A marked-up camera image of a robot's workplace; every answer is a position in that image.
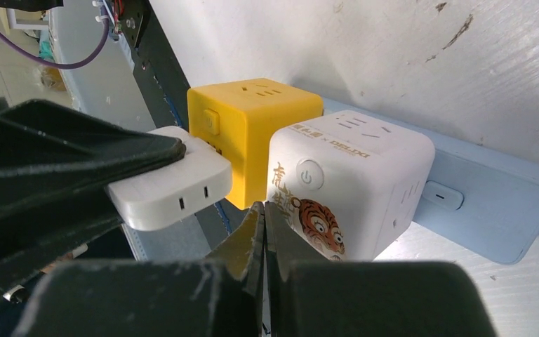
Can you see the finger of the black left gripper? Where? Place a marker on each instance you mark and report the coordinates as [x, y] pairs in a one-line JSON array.
[[49, 152], [33, 239]]

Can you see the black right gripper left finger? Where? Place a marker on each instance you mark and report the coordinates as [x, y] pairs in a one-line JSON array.
[[219, 295]]

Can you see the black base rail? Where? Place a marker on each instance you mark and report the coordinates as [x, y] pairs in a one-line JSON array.
[[163, 86]]

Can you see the yellow white cube socket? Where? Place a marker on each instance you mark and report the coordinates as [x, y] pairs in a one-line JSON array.
[[238, 119]]

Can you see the white cube socket adapter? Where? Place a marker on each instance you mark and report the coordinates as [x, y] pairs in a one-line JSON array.
[[347, 183]]

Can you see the light blue power strip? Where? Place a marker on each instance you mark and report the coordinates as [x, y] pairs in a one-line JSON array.
[[481, 199]]

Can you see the white plug adapter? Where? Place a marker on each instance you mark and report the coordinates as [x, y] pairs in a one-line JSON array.
[[159, 198]]

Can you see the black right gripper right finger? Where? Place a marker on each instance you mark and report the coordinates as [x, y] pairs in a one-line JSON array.
[[312, 296]]

